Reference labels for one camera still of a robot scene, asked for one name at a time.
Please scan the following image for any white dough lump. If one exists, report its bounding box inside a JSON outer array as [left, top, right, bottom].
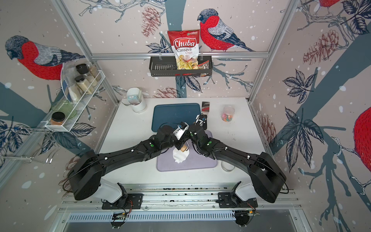
[[173, 148, 190, 163]]

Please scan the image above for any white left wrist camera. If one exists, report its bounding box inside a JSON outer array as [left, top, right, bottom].
[[173, 122, 189, 142]]

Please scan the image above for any white utensil holder cup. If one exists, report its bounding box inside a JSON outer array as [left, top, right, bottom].
[[121, 88, 147, 114]]

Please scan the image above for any teal paper carton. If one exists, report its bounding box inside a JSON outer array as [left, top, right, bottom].
[[128, 93, 142, 105]]

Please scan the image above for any black wire wall basket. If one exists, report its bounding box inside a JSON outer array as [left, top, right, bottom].
[[149, 56, 213, 77]]

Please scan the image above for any wire wall rack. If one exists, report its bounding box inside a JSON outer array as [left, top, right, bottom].
[[1, 128, 60, 164]]

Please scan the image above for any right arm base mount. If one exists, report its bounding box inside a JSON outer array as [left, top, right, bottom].
[[215, 181, 258, 227]]

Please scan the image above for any clear cup with candies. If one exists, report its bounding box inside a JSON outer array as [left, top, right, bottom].
[[221, 105, 235, 122]]

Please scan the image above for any short brown powder jar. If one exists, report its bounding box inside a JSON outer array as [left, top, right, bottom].
[[50, 111, 66, 126]]

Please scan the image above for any small dark snack packet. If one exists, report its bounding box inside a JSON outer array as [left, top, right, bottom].
[[198, 61, 210, 70]]

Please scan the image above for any red Chuba chips bag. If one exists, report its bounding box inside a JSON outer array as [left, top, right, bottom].
[[168, 30, 200, 70]]

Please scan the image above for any black lid spice jar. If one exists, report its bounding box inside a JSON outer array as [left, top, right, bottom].
[[74, 75, 94, 95], [76, 63, 98, 87]]

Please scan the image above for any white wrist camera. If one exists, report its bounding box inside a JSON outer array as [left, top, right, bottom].
[[173, 122, 189, 142], [195, 114, 207, 126]]

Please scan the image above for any clear acrylic wall shelf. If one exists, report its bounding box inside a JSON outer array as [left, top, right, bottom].
[[45, 59, 105, 132]]

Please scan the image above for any metal ring cutter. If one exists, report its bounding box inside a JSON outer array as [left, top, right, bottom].
[[221, 161, 235, 172]]

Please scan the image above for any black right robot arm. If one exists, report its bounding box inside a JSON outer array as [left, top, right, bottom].
[[187, 124, 287, 203]]

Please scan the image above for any teal plastic tray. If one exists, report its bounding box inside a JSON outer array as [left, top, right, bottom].
[[151, 103, 201, 132]]

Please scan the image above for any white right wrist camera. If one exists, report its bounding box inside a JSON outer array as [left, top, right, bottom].
[[195, 114, 207, 126]]

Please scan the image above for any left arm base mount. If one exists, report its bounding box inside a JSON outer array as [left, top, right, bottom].
[[92, 179, 144, 229]]

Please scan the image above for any lilac silicone mat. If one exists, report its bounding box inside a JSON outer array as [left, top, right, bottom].
[[157, 140, 218, 172]]

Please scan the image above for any green glass bowl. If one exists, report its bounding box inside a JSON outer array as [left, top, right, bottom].
[[51, 100, 77, 119]]

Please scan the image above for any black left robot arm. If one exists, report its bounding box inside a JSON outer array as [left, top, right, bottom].
[[68, 122, 189, 203]]

